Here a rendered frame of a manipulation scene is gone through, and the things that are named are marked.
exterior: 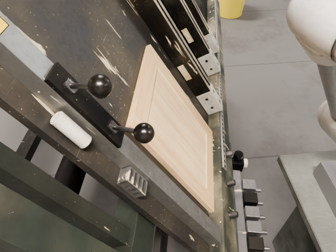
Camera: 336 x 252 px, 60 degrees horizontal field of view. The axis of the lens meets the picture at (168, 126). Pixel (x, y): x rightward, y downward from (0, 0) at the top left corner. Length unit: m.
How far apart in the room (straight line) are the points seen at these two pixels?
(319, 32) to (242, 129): 1.87
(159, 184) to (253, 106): 2.13
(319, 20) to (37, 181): 0.66
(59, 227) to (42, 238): 0.03
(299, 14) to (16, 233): 0.71
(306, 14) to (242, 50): 2.75
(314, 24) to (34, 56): 0.58
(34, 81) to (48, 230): 0.24
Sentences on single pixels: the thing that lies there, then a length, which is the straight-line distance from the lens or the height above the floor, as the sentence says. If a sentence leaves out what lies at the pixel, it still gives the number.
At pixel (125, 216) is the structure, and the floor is 1.13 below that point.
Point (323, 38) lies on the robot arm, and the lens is 0.74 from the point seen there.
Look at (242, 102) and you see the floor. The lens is 2.79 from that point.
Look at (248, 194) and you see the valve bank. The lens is 1.27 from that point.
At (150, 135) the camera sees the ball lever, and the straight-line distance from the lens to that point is 0.51.
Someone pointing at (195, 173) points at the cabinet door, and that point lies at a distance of 1.00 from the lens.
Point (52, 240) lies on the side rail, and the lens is 0.46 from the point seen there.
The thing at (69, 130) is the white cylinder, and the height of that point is 1.44.
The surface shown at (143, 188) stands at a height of 1.24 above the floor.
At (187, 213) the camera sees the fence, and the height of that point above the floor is 1.09.
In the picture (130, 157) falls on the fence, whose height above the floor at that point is 1.32.
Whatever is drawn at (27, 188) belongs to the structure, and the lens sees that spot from 0.58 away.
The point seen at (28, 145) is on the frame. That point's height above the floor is 0.18.
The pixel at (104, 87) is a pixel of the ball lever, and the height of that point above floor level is 1.55.
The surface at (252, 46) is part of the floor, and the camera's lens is 3.61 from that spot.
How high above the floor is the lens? 1.83
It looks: 47 degrees down
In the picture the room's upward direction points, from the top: straight up
